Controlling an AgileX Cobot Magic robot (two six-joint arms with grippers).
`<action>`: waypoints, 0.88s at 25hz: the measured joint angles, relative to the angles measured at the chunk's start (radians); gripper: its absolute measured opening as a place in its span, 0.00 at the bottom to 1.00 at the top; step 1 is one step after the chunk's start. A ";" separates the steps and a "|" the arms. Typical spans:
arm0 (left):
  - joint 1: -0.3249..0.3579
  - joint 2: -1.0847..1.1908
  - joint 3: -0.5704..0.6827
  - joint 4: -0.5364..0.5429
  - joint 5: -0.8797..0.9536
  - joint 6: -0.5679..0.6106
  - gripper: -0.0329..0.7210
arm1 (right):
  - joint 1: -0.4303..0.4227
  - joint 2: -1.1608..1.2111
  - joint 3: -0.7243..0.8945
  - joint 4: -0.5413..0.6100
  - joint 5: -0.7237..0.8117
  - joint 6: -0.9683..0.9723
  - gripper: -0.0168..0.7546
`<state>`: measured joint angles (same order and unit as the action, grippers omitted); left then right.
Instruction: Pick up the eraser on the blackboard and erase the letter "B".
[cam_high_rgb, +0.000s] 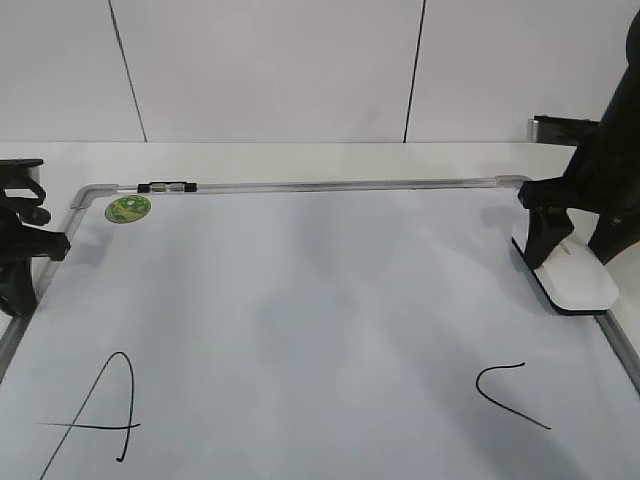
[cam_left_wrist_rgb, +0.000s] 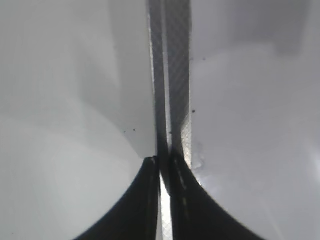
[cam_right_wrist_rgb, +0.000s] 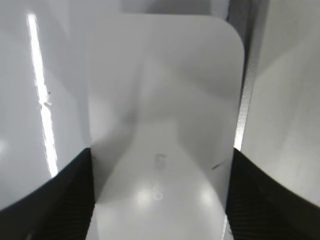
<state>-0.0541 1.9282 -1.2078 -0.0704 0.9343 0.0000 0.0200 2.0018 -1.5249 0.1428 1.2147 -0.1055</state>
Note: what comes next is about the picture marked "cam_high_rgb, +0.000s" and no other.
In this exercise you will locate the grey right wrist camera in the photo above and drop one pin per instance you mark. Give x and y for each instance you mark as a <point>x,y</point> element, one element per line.
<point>559,130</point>

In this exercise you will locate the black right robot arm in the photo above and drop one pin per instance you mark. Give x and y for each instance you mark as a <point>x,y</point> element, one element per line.
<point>623,108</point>

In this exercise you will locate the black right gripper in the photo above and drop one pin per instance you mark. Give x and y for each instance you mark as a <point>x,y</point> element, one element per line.
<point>602,177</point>

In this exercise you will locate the white whiteboard eraser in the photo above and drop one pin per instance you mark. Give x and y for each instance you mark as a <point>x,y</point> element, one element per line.
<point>574,281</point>

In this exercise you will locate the round green sticker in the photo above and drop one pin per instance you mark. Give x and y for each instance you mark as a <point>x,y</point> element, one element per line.
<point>127,209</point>

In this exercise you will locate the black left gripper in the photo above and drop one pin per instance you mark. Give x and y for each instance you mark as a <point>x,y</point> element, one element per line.
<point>22,238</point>

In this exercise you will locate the white whiteboard with grey frame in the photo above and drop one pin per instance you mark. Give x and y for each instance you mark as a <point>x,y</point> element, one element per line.
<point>360,330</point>

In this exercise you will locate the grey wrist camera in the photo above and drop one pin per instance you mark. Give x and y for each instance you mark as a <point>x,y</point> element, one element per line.
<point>16,173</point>
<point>559,130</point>

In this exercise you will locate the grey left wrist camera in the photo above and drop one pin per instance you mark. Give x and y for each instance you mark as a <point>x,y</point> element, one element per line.
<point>16,173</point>

